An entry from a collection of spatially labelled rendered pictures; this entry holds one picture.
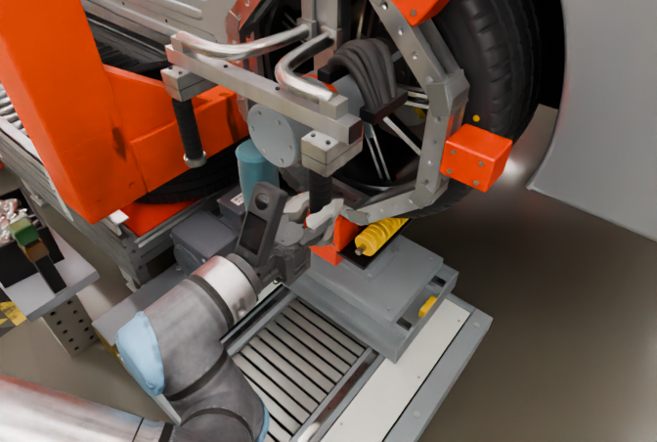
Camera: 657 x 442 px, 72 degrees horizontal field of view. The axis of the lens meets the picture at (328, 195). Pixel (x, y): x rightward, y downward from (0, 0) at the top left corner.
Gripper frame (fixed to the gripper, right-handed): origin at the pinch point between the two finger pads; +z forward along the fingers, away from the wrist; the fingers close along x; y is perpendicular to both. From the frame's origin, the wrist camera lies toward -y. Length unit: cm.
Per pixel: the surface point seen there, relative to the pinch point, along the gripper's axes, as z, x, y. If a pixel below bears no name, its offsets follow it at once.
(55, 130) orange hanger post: -17, -60, 4
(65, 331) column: -35, -75, 73
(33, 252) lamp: -33, -53, 24
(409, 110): 43.8, -10.9, 8.5
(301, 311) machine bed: 18, -26, 77
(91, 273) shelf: -25, -54, 38
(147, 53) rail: 70, -179, 50
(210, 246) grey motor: 1, -42, 42
